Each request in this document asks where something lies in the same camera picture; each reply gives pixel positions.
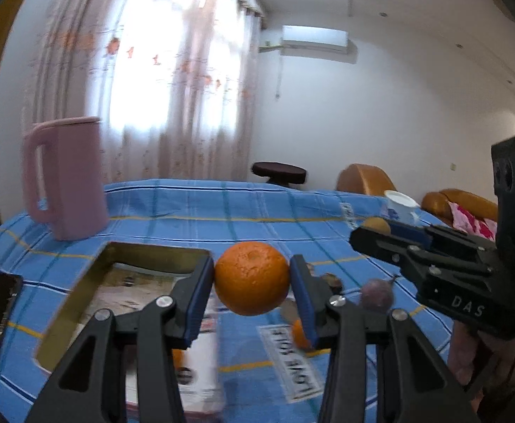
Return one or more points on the pink floral cushion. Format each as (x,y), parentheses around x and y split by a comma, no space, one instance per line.
(473,222)

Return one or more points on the blue plaid tablecloth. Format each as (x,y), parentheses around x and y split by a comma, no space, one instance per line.
(262,211)

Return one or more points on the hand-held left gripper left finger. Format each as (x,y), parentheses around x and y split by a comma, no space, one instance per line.
(196,305)

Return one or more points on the purple passion fruit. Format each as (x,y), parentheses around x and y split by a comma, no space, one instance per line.
(375,296)

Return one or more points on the pink plastic pitcher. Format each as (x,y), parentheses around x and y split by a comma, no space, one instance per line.
(77,176)

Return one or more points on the rectangular metal tin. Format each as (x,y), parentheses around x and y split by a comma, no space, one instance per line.
(70,308)

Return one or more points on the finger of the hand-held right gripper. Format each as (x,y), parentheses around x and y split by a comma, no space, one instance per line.
(409,232)
(381,244)

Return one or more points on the large orange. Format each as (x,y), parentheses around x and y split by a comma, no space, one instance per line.
(251,277)

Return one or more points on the dark round stool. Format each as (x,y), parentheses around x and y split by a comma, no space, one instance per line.
(279,171)

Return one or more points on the white wall air conditioner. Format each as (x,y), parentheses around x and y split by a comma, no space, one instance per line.
(314,37)

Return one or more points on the person's right hand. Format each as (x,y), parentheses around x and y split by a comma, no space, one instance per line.
(462,350)

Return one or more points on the sheer floral curtain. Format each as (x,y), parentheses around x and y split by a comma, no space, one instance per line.
(85,75)

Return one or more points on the white cup with blue print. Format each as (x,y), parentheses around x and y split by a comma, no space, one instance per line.
(400,209)

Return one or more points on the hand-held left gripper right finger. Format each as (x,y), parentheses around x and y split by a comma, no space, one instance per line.
(303,305)

